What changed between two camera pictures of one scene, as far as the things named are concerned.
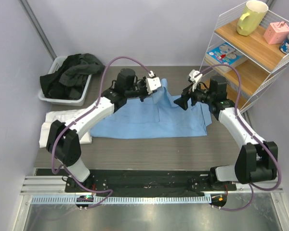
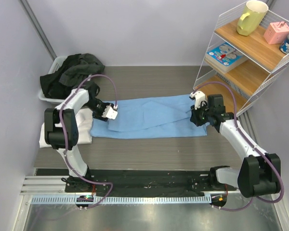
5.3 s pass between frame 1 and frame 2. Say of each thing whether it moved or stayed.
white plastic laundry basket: stayed
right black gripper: moved
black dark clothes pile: stayed
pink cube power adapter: stayed
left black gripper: moved
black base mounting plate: stayed
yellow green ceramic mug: stayed
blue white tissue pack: stayed
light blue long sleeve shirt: moved
